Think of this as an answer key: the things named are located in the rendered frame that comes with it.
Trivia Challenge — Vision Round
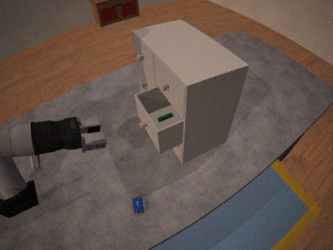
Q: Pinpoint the beige chest of drawers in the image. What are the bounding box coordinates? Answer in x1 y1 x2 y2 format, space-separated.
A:
132 20 249 164

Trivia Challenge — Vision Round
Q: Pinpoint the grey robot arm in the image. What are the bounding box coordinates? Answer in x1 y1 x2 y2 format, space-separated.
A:
0 127 27 201

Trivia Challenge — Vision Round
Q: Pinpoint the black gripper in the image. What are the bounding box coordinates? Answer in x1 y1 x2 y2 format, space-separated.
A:
10 117 106 170

